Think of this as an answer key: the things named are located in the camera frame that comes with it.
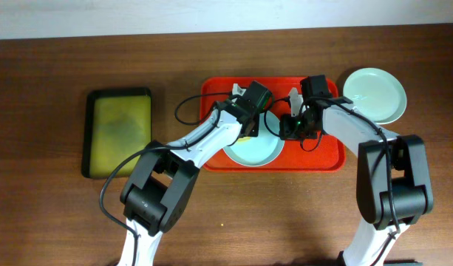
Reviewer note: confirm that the red plastic tray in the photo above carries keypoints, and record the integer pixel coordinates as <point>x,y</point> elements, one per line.
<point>326,155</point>

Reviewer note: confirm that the light blue plate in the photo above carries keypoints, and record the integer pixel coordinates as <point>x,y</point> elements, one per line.
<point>260,150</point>

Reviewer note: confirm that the mint green plate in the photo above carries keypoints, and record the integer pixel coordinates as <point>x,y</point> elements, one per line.
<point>377,94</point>

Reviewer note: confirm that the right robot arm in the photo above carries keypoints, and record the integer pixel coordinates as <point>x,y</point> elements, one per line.
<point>393,189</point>

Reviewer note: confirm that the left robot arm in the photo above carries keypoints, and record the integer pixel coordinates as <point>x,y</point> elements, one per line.
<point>158,190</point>

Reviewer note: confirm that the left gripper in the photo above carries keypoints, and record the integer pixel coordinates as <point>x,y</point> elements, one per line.
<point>251,129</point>

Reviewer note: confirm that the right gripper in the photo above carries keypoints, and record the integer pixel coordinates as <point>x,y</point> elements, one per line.
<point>287,133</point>

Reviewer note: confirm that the black tray with yellow liquid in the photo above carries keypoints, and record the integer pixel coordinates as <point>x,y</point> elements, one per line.
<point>117,124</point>

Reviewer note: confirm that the green and yellow sponge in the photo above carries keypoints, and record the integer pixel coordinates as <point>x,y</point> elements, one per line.
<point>243,139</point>

